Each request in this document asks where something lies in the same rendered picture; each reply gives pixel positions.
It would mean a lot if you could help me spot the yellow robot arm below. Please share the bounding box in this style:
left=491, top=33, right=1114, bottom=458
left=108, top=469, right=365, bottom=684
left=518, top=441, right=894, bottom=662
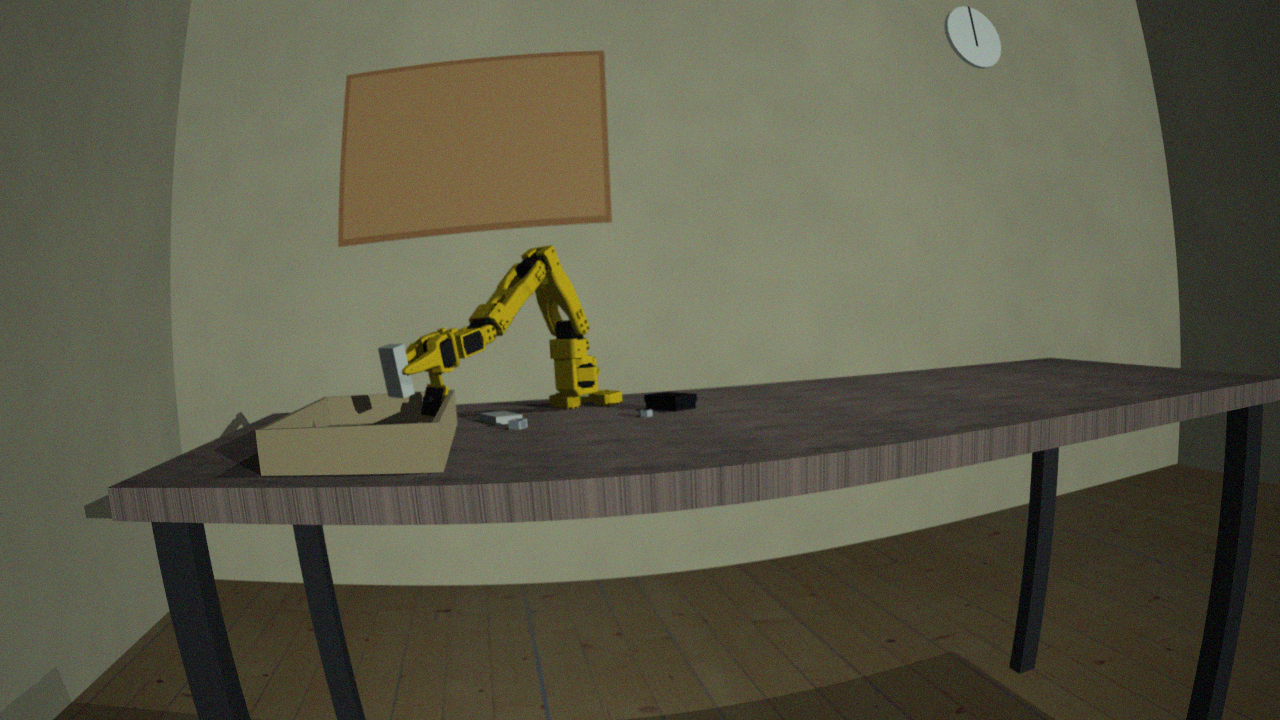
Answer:
left=449, top=245, right=623, bottom=409

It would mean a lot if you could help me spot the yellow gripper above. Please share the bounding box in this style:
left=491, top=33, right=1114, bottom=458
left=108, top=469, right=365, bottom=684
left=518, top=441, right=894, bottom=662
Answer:
left=403, top=328, right=460, bottom=418

